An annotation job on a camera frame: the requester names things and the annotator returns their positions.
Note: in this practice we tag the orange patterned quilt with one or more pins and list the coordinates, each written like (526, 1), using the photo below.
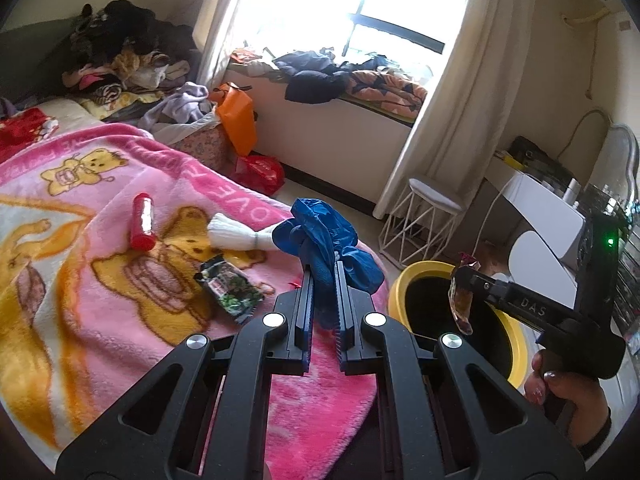
(390, 93)

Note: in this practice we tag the white petal shaped cabinet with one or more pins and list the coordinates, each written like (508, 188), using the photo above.
(533, 265)

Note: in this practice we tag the pile of clothes on bed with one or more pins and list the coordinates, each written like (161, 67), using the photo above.
(122, 55)

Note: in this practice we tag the lavender grey garment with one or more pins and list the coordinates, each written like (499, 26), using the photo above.
(187, 104)

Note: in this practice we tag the dark blue jacket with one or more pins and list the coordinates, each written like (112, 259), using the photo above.
(314, 78)

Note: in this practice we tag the red plastic bag on floor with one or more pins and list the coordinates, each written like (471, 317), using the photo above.
(263, 174)

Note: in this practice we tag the dark window frame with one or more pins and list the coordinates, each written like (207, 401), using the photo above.
(372, 34)

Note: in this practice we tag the cream curtain left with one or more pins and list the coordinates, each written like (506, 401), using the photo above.
(211, 35)

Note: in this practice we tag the yellow rimmed black trash bin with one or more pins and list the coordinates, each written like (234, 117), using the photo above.
(419, 299)

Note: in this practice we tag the white dressing table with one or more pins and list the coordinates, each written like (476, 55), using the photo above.
(558, 224)

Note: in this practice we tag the dark bag on dresser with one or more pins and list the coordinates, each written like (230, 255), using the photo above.
(539, 164)

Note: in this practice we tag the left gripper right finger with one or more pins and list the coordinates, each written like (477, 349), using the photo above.
(444, 411)

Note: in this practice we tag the cream curtain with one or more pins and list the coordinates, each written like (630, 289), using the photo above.
(459, 128)
(211, 35)

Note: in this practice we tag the person's right hand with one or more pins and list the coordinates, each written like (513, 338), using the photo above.
(591, 410)

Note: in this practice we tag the white wire frame stool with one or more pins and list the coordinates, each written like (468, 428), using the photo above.
(421, 223)

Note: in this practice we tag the red cylindrical tube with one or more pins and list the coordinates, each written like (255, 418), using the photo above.
(142, 237)

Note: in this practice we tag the brown red snack wrapper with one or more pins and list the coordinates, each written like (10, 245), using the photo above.
(462, 294)

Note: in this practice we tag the floral laundry basket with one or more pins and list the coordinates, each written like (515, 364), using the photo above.
(209, 145)

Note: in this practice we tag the white cosmetic bottle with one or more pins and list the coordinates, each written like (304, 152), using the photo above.
(572, 191)

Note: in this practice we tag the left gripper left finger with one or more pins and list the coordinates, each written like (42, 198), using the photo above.
(201, 412)

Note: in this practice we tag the cream curtain right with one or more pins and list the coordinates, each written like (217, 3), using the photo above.
(459, 128)

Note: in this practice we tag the pink cartoon bear blanket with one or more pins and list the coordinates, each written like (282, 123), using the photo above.
(83, 315)

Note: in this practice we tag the green black snack packet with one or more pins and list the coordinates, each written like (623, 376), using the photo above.
(230, 288)

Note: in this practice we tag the orange paper bag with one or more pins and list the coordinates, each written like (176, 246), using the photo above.
(235, 110)

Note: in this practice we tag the red patterned cloth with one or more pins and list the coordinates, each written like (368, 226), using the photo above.
(24, 129)

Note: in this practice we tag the blue plastic bag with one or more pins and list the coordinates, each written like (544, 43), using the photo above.
(319, 235)

